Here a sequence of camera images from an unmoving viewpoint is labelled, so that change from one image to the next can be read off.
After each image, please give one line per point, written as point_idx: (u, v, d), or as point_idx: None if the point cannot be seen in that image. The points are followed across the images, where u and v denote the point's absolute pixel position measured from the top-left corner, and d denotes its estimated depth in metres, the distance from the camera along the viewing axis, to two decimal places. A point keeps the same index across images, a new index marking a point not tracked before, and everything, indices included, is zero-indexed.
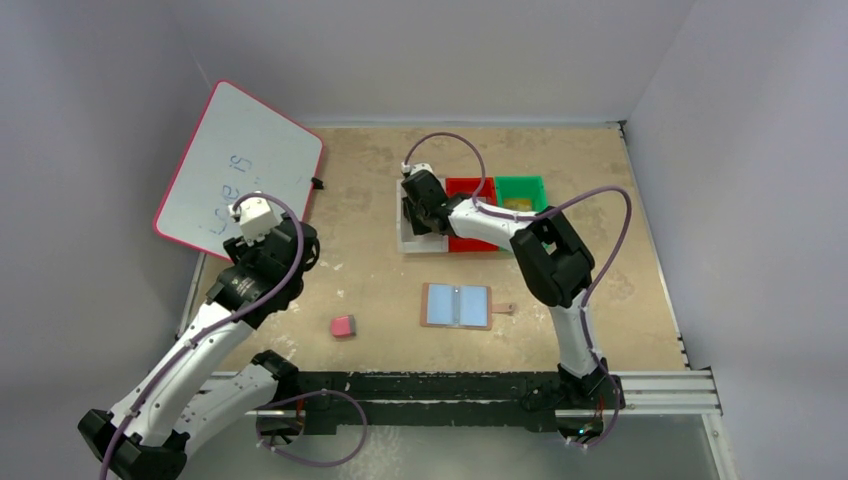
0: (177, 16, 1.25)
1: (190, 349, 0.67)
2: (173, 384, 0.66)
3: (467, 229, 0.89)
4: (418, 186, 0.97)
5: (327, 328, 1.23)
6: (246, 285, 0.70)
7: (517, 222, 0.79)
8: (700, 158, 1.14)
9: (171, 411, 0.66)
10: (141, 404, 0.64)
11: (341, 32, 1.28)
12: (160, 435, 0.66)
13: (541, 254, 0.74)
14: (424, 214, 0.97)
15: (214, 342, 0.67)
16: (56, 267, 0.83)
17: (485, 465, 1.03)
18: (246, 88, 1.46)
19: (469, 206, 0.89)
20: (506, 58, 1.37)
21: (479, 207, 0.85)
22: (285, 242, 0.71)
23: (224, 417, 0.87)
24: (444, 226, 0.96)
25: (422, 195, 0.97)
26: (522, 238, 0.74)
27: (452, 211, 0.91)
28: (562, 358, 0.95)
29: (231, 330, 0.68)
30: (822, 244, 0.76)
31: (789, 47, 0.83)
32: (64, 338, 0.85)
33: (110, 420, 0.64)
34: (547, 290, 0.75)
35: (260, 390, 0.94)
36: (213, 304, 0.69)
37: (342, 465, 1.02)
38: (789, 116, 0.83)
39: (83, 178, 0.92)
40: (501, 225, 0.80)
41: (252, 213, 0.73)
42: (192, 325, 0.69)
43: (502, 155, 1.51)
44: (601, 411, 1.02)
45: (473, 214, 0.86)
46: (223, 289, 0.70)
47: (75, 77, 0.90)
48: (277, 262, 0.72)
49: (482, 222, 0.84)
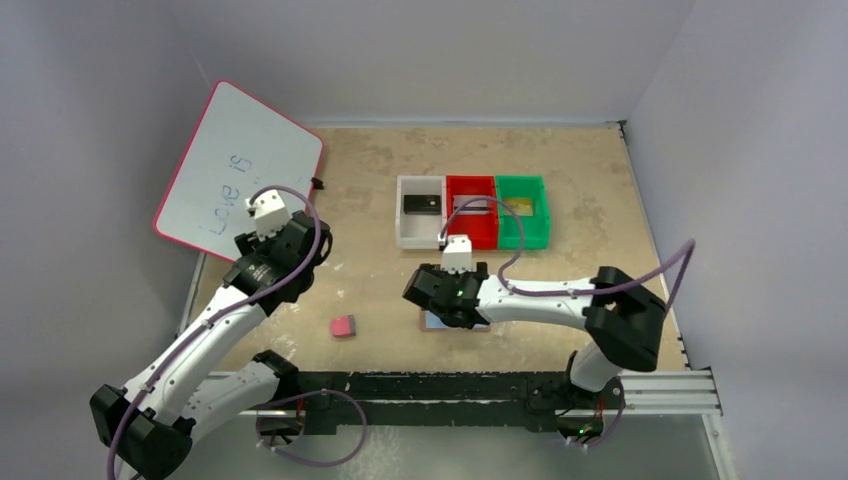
0: (177, 16, 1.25)
1: (207, 329, 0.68)
2: (189, 361, 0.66)
3: (502, 316, 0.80)
4: (422, 290, 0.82)
5: (327, 327, 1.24)
6: (262, 272, 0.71)
7: (576, 297, 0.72)
8: (700, 158, 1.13)
9: (184, 390, 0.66)
10: (156, 381, 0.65)
11: (342, 32, 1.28)
12: (170, 415, 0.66)
13: (622, 325, 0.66)
14: (442, 314, 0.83)
15: (230, 324, 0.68)
16: (57, 266, 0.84)
17: (486, 465, 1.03)
18: (246, 88, 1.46)
19: (497, 288, 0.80)
20: (506, 58, 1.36)
21: (511, 287, 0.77)
22: (301, 233, 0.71)
23: (228, 408, 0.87)
24: (469, 317, 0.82)
25: (432, 295, 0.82)
26: (597, 318, 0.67)
27: (478, 299, 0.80)
28: (575, 375, 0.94)
29: (247, 312, 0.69)
30: (822, 244, 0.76)
31: (789, 47, 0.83)
32: (63, 339, 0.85)
33: (123, 396, 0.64)
34: (639, 359, 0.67)
35: (262, 386, 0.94)
36: (230, 287, 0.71)
37: (342, 465, 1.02)
38: (790, 114, 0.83)
39: (83, 178, 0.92)
40: (556, 304, 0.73)
41: (268, 207, 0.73)
42: (209, 307, 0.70)
43: (502, 156, 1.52)
44: (601, 411, 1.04)
45: (507, 298, 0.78)
46: (240, 274, 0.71)
47: (75, 77, 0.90)
48: (292, 252, 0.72)
49: (521, 306, 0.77)
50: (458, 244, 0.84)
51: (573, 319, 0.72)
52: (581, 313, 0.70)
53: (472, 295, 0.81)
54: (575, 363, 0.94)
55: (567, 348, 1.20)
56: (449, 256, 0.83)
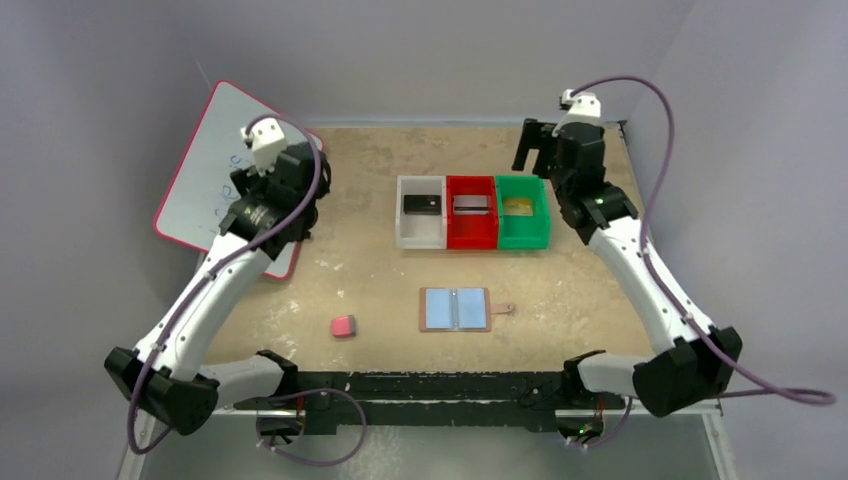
0: (176, 16, 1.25)
1: (210, 280, 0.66)
2: (198, 315, 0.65)
3: (605, 256, 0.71)
4: (581, 153, 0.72)
5: (327, 328, 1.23)
6: (259, 214, 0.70)
7: (685, 323, 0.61)
8: (700, 157, 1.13)
9: (197, 344, 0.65)
10: (166, 339, 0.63)
11: (341, 33, 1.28)
12: (188, 371, 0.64)
13: (687, 379, 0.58)
14: (564, 194, 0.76)
15: (233, 272, 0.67)
16: (58, 267, 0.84)
17: (485, 465, 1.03)
18: (246, 89, 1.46)
19: (630, 237, 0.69)
20: (505, 58, 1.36)
21: (645, 253, 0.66)
22: (294, 169, 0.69)
23: (244, 382, 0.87)
24: (579, 223, 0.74)
25: (580, 165, 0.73)
26: (681, 354, 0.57)
27: (606, 227, 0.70)
28: (587, 360, 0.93)
29: (250, 259, 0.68)
30: (822, 245, 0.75)
31: (790, 48, 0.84)
32: (65, 340, 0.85)
33: (135, 357, 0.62)
34: (657, 398, 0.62)
35: (270, 373, 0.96)
36: (228, 235, 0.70)
37: (342, 465, 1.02)
38: (790, 115, 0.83)
39: (83, 179, 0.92)
40: (660, 308, 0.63)
41: (264, 140, 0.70)
42: (208, 258, 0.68)
43: (502, 155, 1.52)
44: (601, 411, 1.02)
45: (630, 254, 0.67)
46: (236, 221, 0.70)
47: (73, 78, 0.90)
48: (288, 190, 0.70)
49: (634, 271, 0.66)
50: (585, 106, 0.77)
51: (658, 329, 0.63)
52: (672, 338, 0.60)
53: (609, 210, 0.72)
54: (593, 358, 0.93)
55: (568, 349, 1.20)
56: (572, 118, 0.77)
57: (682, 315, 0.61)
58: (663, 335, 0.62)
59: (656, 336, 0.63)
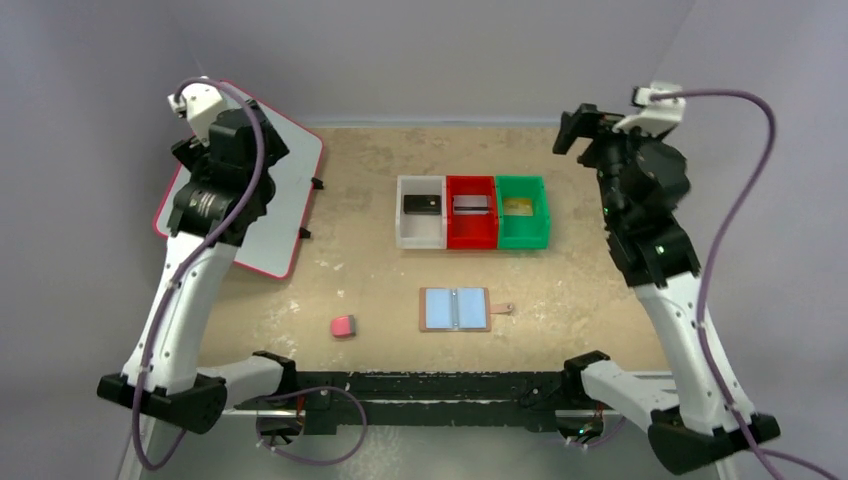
0: (176, 16, 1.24)
1: (176, 290, 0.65)
2: (174, 329, 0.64)
3: (653, 312, 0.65)
4: (653, 196, 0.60)
5: (327, 328, 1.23)
6: (206, 201, 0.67)
7: (728, 411, 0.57)
8: (701, 157, 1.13)
9: (183, 355, 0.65)
10: (151, 359, 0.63)
11: (342, 33, 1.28)
12: (185, 380, 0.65)
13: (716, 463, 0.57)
14: (620, 228, 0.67)
15: (198, 274, 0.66)
16: (59, 267, 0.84)
17: (485, 465, 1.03)
18: (246, 89, 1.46)
19: (688, 302, 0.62)
20: (507, 58, 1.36)
21: (700, 326, 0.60)
22: (229, 144, 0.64)
23: (246, 383, 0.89)
24: (631, 267, 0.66)
25: (648, 203, 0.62)
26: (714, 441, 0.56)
27: (663, 285, 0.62)
28: (588, 370, 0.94)
29: (211, 256, 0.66)
30: (823, 246, 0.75)
31: (795, 48, 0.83)
32: (65, 341, 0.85)
33: (126, 382, 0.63)
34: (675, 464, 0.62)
35: (271, 371, 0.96)
36: (180, 234, 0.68)
37: (343, 465, 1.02)
38: (793, 115, 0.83)
39: (83, 180, 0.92)
40: (706, 392, 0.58)
41: (197, 108, 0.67)
42: (167, 265, 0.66)
43: (502, 155, 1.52)
44: (601, 411, 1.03)
45: (685, 322, 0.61)
46: (184, 216, 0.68)
47: (74, 78, 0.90)
48: (231, 167, 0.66)
49: (684, 342, 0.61)
50: (664, 107, 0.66)
51: (698, 410, 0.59)
52: (710, 425, 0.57)
53: (667, 260, 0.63)
54: (597, 368, 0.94)
55: (568, 349, 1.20)
56: (646, 120, 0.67)
57: (726, 403, 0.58)
58: (701, 418, 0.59)
59: (692, 415, 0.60)
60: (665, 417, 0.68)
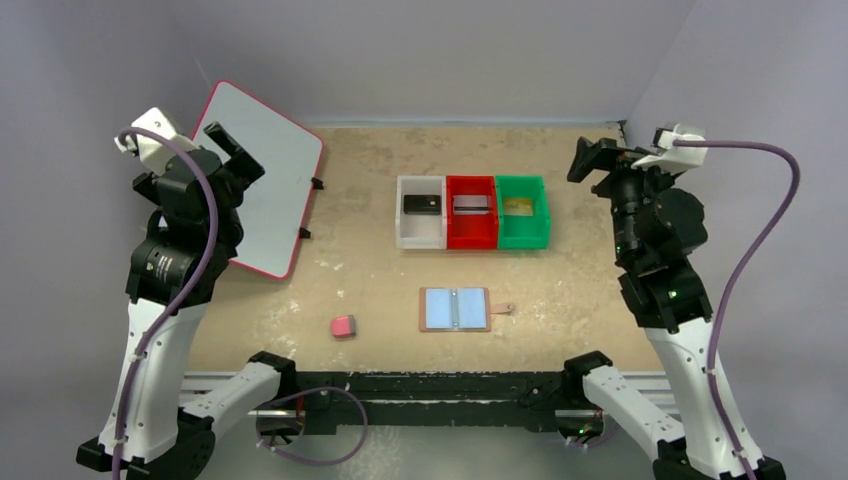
0: (177, 16, 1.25)
1: (142, 360, 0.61)
2: (145, 398, 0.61)
3: (662, 352, 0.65)
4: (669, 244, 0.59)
5: (327, 328, 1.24)
6: (164, 260, 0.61)
7: (735, 457, 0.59)
8: None
9: (160, 419, 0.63)
10: (125, 429, 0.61)
11: (343, 33, 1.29)
12: (163, 443, 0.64)
13: None
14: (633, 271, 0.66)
15: (163, 343, 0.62)
16: (59, 266, 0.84)
17: (485, 465, 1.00)
18: (247, 89, 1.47)
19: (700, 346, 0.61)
20: (506, 59, 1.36)
21: (711, 373, 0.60)
22: (179, 201, 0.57)
23: (239, 405, 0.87)
24: (644, 308, 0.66)
25: (662, 250, 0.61)
26: None
27: (675, 330, 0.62)
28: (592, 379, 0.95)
29: (173, 322, 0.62)
30: (822, 245, 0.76)
31: (792, 50, 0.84)
32: (65, 339, 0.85)
33: (103, 451, 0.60)
34: None
35: (267, 382, 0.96)
36: (140, 300, 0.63)
37: (342, 465, 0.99)
38: (791, 115, 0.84)
39: (84, 179, 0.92)
40: (713, 437, 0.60)
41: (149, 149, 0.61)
42: (132, 333, 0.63)
43: (502, 155, 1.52)
44: (601, 411, 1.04)
45: (695, 368, 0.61)
46: (141, 280, 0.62)
47: (76, 79, 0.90)
48: (186, 222, 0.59)
49: (694, 387, 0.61)
50: (685, 152, 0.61)
51: (706, 451, 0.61)
52: (718, 468, 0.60)
53: (681, 304, 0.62)
54: (599, 377, 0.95)
55: (568, 348, 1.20)
56: (664, 163, 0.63)
57: (734, 449, 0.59)
58: (710, 461, 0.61)
59: (700, 456, 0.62)
60: (671, 454, 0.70)
